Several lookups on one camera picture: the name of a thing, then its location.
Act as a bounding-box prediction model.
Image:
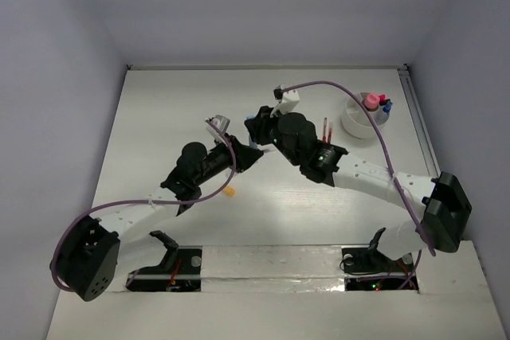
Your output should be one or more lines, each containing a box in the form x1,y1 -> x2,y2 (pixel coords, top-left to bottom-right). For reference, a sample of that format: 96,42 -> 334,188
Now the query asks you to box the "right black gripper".
246,103 -> 300,166

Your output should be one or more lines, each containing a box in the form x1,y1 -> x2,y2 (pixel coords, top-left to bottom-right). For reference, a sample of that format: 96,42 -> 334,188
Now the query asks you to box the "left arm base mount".
125,230 -> 202,292

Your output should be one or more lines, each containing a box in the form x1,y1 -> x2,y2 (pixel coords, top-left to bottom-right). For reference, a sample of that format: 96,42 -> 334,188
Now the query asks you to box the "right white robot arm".
245,106 -> 472,270

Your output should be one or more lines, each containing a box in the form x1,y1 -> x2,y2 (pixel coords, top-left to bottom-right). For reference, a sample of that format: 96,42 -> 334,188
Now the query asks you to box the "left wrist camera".
206,115 -> 230,134

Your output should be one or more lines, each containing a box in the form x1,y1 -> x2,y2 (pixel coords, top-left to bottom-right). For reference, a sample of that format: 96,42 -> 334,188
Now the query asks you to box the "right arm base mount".
339,228 -> 419,292

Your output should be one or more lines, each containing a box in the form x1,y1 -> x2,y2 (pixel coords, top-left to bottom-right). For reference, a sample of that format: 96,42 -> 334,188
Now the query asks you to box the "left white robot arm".
49,135 -> 264,302

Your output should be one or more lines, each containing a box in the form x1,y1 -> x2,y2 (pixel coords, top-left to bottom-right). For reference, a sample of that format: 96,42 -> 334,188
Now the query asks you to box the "orange capped highlighter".
222,186 -> 236,197

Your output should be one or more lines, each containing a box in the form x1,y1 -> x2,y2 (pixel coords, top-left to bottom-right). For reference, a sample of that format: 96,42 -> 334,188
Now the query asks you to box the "clear blue capped pen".
382,100 -> 393,116

